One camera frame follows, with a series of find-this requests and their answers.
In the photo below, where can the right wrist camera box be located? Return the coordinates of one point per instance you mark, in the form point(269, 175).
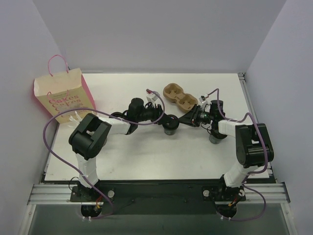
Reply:
point(203, 99)

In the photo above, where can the pink and beige paper bag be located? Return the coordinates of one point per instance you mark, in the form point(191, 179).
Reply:
point(59, 92)

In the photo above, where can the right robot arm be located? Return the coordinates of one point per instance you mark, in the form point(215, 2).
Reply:
point(253, 146)

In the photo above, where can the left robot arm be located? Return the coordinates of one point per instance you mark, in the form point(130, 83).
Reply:
point(91, 134)

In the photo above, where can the black cup lid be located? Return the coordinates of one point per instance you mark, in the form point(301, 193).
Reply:
point(170, 122)
point(122, 115)

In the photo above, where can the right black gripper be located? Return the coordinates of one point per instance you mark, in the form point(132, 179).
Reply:
point(195, 116)

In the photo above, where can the brown cardboard cup carrier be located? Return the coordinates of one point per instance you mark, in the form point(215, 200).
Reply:
point(175, 94)

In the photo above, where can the dark transparent coffee cup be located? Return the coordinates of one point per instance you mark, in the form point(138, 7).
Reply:
point(170, 131)

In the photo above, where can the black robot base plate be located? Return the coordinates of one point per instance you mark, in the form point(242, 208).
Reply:
point(157, 197)

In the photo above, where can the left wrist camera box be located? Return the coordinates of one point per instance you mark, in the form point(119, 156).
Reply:
point(152, 98)

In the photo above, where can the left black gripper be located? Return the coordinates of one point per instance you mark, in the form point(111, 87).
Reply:
point(159, 113)

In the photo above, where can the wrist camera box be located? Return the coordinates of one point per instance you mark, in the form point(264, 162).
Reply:
point(152, 98)
point(203, 99)

